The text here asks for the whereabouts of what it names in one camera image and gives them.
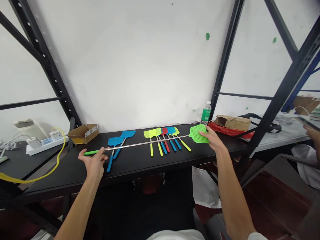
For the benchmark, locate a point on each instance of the green label water bottle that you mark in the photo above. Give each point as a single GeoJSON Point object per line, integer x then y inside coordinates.
{"type": "Point", "coordinates": [206, 115]}

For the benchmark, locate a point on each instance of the black metal shelving rack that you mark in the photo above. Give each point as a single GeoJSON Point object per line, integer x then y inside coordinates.
{"type": "Point", "coordinates": [287, 82]}
{"type": "Point", "coordinates": [47, 60]}

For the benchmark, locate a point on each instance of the grey metal chair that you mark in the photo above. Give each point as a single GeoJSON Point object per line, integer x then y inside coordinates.
{"type": "Point", "coordinates": [282, 160]}

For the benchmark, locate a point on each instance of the white power adapter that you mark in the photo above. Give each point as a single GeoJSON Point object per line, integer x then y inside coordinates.
{"type": "Point", "coordinates": [33, 142]}

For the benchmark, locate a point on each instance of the blue fly swatter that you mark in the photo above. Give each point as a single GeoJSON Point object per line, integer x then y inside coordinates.
{"type": "Point", "coordinates": [128, 134]}
{"type": "Point", "coordinates": [115, 142]}

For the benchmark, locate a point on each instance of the white charger plug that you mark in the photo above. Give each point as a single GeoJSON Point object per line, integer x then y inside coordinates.
{"type": "Point", "coordinates": [55, 133]}

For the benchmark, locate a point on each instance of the crushed cardboard box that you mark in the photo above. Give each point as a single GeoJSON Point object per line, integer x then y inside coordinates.
{"type": "Point", "coordinates": [232, 122]}

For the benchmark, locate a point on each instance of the open cardboard box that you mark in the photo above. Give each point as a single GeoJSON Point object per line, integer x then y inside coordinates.
{"type": "Point", "coordinates": [82, 135]}

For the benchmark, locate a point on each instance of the white power strip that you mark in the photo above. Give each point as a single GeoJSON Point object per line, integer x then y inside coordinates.
{"type": "Point", "coordinates": [47, 145]}

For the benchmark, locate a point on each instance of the red plastic bag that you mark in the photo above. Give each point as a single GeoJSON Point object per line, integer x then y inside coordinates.
{"type": "Point", "coordinates": [225, 130]}

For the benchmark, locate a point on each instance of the person's legs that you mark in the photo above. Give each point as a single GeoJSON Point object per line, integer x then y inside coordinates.
{"type": "Point", "coordinates": [140, 210]}

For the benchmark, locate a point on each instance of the white plastic bag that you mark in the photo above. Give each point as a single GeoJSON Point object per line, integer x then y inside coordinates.
{"type": "Point", "coordinates": [205, 187]}

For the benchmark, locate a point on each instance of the green telescopic fly swatter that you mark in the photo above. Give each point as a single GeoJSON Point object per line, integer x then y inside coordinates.
{"type": "Point", "coordinates": [196, 131]}

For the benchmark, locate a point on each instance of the brown cardboard carton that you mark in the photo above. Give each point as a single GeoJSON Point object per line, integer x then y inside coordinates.
{"type": "Point", "coordinates": [303, 103]}

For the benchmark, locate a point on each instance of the row of mixed-colour swatters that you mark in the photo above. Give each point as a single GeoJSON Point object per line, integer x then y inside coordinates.
{"type": "Point", "coordinates": [151, 133]}

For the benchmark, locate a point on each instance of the person's right hand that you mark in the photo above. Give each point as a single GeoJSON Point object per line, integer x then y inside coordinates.
{"type": "Point", "coordinates": [216, 142]}

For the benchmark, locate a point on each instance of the dark smartphone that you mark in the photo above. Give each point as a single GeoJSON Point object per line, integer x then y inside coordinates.
{"type": "Point", "coordinates": [306, 123]}

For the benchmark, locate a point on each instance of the person's left hand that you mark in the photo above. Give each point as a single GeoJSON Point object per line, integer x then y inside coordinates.
{"type": "Point", "coordinates": [93, 165]}

